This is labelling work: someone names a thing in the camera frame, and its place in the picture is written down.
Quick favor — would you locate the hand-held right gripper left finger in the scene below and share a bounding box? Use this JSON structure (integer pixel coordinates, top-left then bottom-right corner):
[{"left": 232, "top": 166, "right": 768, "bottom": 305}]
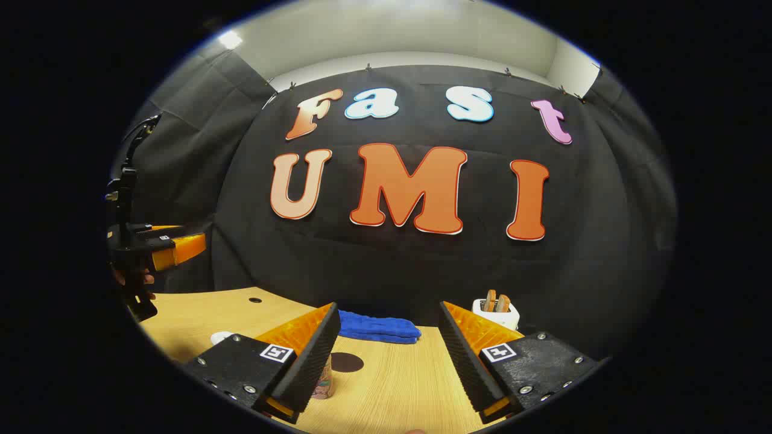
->
[{"left": 181, "top": 303, "right": 341, "bottom": 424}]

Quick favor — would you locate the white toaster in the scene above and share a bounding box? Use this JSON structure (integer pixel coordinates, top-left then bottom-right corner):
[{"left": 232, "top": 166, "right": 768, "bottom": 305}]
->
[{"left": 472, "top": 298, "right": 520, "bottom": 331}]

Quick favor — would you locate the blue towel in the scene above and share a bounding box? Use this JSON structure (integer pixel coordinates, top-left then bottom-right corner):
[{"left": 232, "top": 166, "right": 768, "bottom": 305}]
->
[{"left": 338, "top": 310, "right": 422, "bottom": 344}]

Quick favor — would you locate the silver water bottle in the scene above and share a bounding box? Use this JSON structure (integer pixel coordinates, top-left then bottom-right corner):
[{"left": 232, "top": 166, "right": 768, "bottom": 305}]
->
[{"left": 312, "top": 356, "right": 336, "bottom": 400}]

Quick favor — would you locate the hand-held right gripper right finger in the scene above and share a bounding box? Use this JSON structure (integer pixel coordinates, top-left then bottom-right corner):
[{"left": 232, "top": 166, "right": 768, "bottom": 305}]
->
[{"left": 438, "top": 301, "right": 601, "bottom": 424}]

